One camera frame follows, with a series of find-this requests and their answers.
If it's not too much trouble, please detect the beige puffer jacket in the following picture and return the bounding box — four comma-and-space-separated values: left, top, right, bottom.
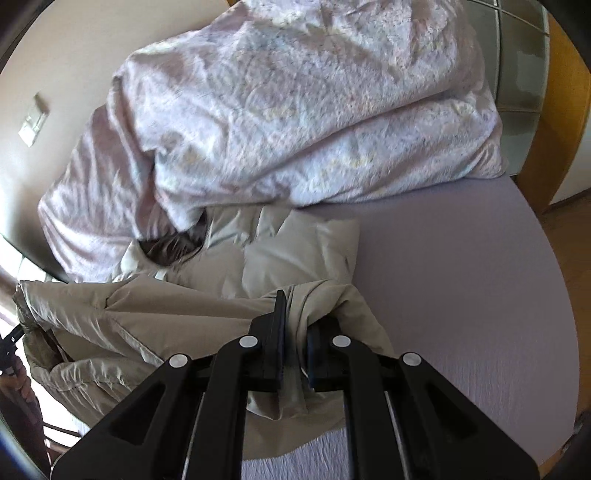
16, 206, 393, 460

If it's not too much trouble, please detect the person's left hand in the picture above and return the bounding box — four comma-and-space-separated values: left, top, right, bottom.
1, 356, 35, 403

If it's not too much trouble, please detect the lavender bed sheet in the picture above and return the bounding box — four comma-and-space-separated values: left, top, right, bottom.
242, 177, 579, 479

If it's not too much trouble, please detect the floral pink duvet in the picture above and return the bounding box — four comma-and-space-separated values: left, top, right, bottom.
38, 1, 507, 282

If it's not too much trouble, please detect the wall light switch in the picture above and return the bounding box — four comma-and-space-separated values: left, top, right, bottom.
18, 94, 49, 148

